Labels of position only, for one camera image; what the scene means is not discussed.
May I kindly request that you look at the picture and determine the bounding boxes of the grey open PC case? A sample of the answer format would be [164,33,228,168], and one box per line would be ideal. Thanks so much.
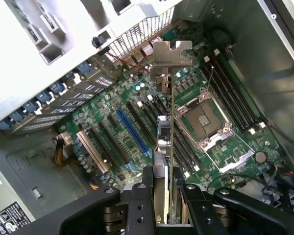
[0,0,294,235]

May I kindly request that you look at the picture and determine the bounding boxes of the short black expansion slot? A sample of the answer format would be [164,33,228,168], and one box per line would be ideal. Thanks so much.
[155,94,169,111]
[106,113,120,130]

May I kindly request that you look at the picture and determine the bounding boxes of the thin metal locking lever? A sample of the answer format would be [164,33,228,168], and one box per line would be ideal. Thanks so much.
[206,65,214,93]

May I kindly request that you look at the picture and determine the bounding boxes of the black round connector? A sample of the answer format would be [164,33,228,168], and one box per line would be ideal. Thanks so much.
[91,31,111,49]

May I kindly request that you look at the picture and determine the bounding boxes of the black warning label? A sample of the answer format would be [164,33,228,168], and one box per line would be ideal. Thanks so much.
[0,201,31,235]

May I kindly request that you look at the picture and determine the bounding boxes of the silver coin battery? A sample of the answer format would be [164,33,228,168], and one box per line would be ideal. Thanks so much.
[255,151,268,164]

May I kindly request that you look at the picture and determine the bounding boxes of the white expansion slot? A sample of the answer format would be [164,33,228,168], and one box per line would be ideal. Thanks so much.
[75,130,109,174]

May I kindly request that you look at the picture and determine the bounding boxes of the perforated metal slot cover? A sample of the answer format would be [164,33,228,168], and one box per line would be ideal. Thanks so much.
[21,119,57,133]
[33,113,67,126]

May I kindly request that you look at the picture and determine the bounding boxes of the red and black wire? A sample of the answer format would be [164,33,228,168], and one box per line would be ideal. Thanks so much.
[104,50,151,72]

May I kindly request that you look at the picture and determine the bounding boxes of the green motherboard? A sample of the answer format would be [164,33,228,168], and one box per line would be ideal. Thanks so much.
[55,18,286,196]

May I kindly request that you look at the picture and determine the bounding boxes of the yellow power wire bundle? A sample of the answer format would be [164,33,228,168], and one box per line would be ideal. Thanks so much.
[53,133,74,167]

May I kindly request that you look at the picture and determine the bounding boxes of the blue expansion slot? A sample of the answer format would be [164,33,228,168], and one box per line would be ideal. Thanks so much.
[116,107,150,158]

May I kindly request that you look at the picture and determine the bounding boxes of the black wire bundle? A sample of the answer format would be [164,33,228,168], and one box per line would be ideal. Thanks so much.
[264,165,294,199]

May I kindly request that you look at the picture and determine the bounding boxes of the silver rear port block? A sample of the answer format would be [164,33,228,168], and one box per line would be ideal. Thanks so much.
[131,45,154,65]

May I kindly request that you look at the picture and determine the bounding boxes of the black RAM slot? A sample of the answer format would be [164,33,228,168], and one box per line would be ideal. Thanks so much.
[173,127,200,169]
[209,55,260,132]
[219,51,269,123]
[173,119,202,163]
[202,56,256,136]
[173,146,191,179]
[213,48,266,130]
[173,137,196,174]

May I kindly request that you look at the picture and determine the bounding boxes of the CPU socket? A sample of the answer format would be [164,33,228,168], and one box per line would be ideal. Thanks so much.
[173,94,236,150]

